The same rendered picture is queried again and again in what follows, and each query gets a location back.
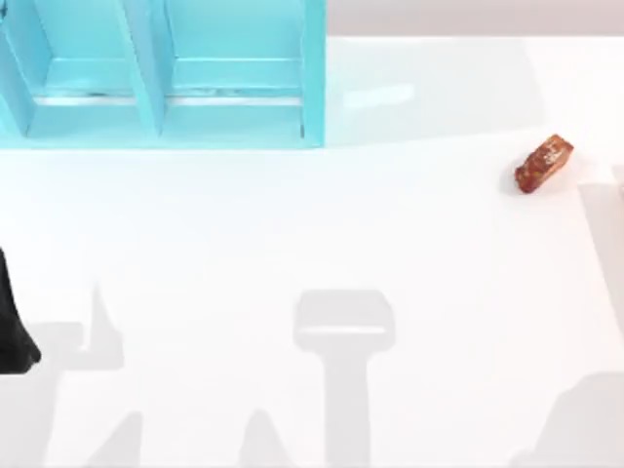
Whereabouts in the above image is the light blue rack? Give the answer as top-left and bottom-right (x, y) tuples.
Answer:
(0, 0), (328, 150)

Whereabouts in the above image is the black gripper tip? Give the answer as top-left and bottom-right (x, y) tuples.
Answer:
(0, 248), (43, 376)

